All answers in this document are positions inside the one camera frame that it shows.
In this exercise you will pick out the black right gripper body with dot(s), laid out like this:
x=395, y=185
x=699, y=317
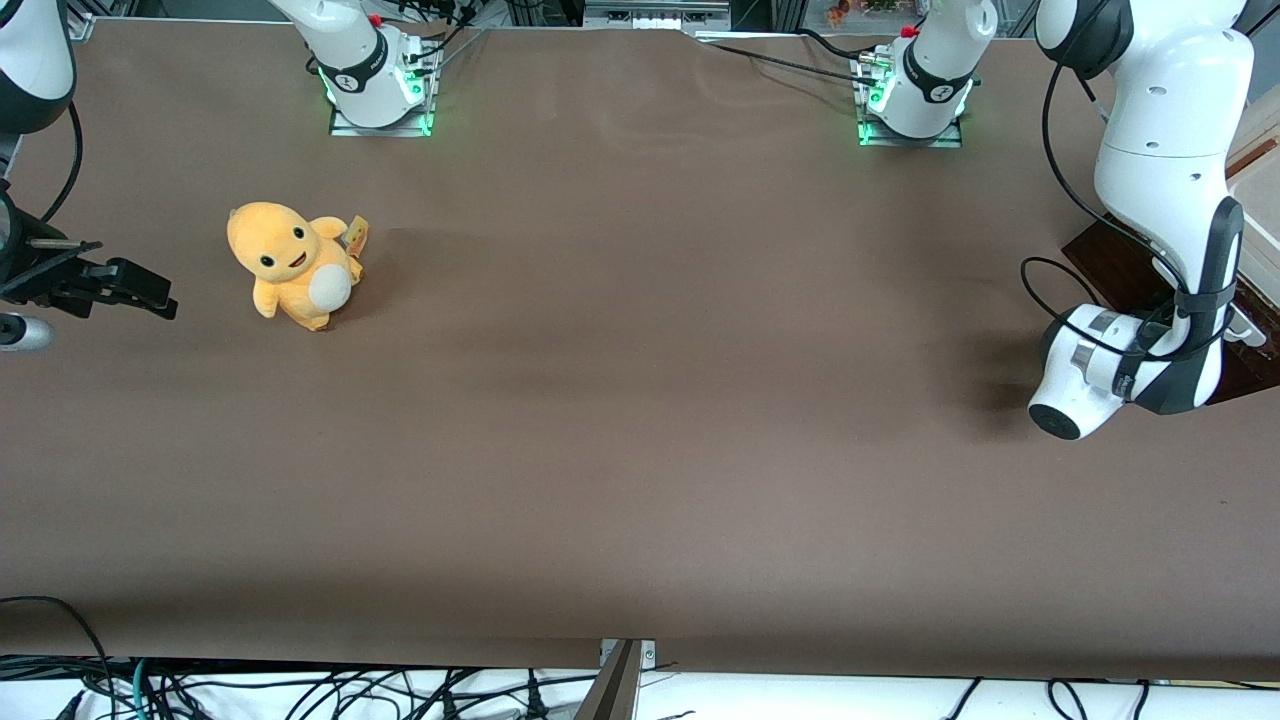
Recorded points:
x=50, y=281

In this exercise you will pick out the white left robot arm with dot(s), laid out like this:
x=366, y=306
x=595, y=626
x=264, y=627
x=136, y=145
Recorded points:
x=1170, y=120

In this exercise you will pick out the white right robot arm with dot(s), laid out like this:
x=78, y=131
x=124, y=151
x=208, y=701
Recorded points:
x=360, y=70

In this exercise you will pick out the yellow plush toy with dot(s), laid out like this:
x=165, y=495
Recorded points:
x=290, y=265

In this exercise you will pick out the yellow paper plush tag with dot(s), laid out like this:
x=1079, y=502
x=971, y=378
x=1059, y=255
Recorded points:
x=357, y=234

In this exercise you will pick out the dark wooden base board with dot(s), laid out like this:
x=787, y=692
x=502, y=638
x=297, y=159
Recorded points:
x=1115, y=265

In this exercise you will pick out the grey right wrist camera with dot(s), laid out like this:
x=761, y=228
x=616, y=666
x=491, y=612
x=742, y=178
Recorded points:
x=22, y=333

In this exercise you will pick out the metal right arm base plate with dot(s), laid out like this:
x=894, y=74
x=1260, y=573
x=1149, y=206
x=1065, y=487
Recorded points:
x=385, y=127

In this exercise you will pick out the grey metal frame box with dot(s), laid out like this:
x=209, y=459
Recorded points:
x=655, y=14

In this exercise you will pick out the aluminium table bracket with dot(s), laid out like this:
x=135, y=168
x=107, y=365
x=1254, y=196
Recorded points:
x=620, y=685

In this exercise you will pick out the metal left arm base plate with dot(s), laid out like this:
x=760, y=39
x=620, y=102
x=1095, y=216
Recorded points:
x=905, y=140

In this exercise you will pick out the aluminium frame corner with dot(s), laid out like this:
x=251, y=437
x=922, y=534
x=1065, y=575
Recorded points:
x=1262, y=15

